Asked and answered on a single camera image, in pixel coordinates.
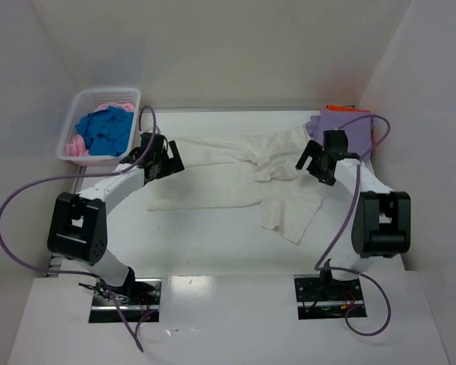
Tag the folded purple t shirt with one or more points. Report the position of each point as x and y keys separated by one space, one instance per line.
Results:
x=357 y=126

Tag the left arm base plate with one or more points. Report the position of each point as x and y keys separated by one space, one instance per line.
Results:
x=143 y=305

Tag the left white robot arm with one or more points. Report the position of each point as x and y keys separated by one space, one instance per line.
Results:
x=79 y=221

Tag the blue t shirt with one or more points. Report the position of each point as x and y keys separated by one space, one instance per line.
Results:
x=106 y=132

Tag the folded orange t shirt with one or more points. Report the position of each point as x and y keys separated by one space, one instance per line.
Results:
x=345 y=109

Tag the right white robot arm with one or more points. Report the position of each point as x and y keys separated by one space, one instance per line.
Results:
x=377 y=225

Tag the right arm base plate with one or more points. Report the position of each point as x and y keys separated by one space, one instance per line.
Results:
x=328 y=301

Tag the white plastic basket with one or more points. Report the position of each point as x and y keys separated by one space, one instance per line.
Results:
x=86 y=102

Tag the white t shirt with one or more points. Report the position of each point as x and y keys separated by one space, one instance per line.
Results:
x=239 y=171

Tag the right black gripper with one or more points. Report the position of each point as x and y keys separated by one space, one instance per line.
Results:
x=315 y=164

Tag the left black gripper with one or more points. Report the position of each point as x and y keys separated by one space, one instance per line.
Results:
x=166 y=163

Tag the pink t shirt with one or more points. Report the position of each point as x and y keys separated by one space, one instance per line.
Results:
x=76 y=148

